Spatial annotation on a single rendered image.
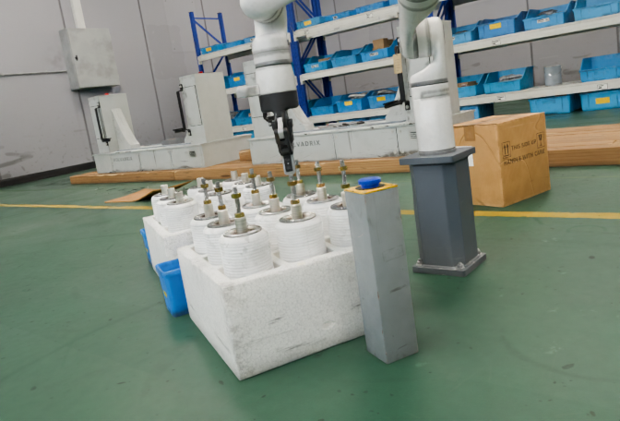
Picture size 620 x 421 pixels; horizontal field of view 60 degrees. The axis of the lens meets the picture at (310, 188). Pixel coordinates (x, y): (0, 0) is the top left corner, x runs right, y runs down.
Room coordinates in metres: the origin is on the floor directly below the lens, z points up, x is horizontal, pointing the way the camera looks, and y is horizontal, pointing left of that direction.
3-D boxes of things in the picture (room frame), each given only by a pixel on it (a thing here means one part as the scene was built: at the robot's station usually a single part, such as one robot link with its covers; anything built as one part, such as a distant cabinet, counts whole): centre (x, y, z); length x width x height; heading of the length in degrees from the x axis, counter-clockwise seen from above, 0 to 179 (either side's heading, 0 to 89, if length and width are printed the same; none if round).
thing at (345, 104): (6.66, -0.76, 0.36); 0.50 x 0.38 x 0.21; 140
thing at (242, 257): (1.02, 0.14, 0.16); 0.10 x 0.10 x 0.18
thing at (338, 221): (1.12, -0.07, 0.16); 0.10 x 0.10 x 0.18
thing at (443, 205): (1.36, -0.33, 0.15); 0.15 x 0.15 x 0.30; 50
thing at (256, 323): (1.18, 0.08, 0.09); 0.39 x 0.39 x 0.18; 24
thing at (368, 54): (6.38, -1.08, 0.90); 0.50 x 0.38 x 0.21; 141
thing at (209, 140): (4.92, 1.22, 0.45); 1.61 x 0.57 x 0.74; 50
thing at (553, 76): (5.17, -2.43, 0.35); 0.16 x 0.15 x 0.19; 50
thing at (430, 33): (1.36, -0.33, 0.54); 0.09 x 0.09 x 0.17; 80
